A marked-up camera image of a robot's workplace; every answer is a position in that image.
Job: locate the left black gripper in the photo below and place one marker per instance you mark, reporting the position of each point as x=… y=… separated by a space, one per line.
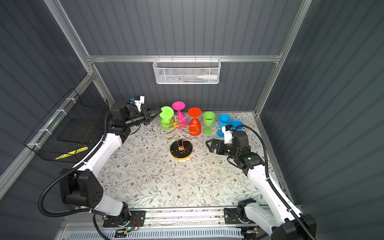
x=146 y=115

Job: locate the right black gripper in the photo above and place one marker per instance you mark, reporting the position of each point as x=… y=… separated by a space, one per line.
x=215 y=141

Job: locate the light green wine glass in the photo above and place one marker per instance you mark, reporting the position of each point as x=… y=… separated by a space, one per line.
x=209 y=120

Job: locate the blue wine glass front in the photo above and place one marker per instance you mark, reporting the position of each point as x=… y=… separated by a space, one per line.
x=223 y=120

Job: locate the blue wine glass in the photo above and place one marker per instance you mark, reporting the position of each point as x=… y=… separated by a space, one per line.
x=235 y=123
x=223 y=120

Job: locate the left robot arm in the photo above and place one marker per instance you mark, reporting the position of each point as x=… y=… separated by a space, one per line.
x=81 y=187

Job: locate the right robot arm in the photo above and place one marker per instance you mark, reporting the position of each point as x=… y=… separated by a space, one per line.
x=284 y=221

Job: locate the red wine glass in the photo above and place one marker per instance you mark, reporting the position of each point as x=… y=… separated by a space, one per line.
x=195 y=127

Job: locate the pink wine glass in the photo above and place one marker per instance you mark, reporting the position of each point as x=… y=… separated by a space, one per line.
x=180 y=119

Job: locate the gold wine glass rack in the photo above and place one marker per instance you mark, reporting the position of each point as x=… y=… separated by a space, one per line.
x=181 y=148

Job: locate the floral table mat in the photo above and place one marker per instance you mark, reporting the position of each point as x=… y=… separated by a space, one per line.
x=143 y=174

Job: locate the white marker in basket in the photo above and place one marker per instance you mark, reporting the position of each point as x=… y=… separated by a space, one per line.
x=208 y=77

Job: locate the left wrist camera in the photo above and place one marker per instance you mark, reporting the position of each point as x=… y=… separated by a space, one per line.
x=137 y=101

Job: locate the white wire mesh basket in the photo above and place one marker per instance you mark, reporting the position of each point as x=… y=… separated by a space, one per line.
x=184 y=70

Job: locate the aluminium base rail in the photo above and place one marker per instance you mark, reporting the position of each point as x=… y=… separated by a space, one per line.
x=191 y=223

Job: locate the black wire basket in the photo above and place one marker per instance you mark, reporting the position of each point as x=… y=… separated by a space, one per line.
x=72 y=131

